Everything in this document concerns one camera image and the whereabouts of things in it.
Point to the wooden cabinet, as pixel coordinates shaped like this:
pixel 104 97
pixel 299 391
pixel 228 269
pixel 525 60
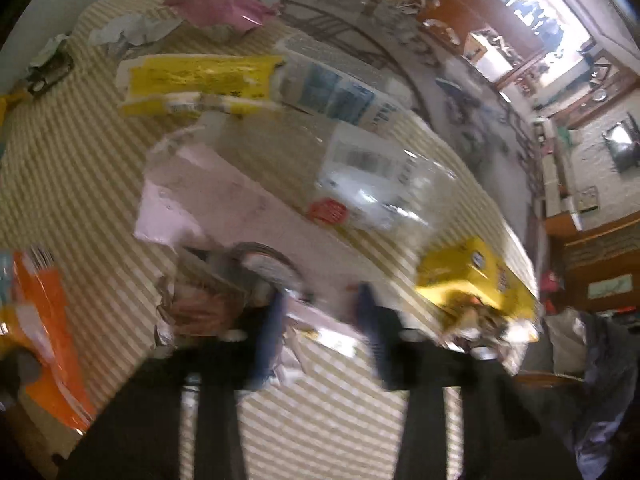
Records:
pixel 470 15

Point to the pink foil wrapper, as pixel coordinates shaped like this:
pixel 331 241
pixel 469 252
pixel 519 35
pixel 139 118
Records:
pixel 197 310

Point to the pink plastic bag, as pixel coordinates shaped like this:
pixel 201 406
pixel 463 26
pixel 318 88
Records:
pixel 215 2

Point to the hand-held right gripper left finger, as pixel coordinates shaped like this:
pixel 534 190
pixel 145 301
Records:
pixel 267 340

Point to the clear plastic bag with label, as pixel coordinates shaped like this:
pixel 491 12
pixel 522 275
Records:
pixel 370 170
pixel 225 195

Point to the grey paper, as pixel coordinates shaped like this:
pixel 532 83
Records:
pixel 135 30

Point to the yellow checked tablecloth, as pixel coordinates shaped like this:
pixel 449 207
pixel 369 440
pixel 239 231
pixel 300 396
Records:
pixel 75 185

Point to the orange snack packet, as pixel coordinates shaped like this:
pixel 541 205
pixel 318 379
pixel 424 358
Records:
pixel 42 330

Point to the blue and white milk carton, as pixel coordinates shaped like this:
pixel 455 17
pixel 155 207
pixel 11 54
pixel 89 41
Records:
pixel 330 85

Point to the round grey lid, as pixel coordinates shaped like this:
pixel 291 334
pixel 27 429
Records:
pixel 260 265

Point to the yellow cardboard box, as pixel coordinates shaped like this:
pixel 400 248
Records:
pixel 475 280

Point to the yellow and white carton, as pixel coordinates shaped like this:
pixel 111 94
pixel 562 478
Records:
pixel 200 77

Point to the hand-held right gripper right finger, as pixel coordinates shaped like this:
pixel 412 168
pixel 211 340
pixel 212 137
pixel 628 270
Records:
pixel 375 330

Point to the dark cloth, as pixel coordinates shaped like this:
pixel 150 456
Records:
pixel 595 360

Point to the crumpled wrappers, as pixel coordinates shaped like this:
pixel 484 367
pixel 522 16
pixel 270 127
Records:
pixel 480 332

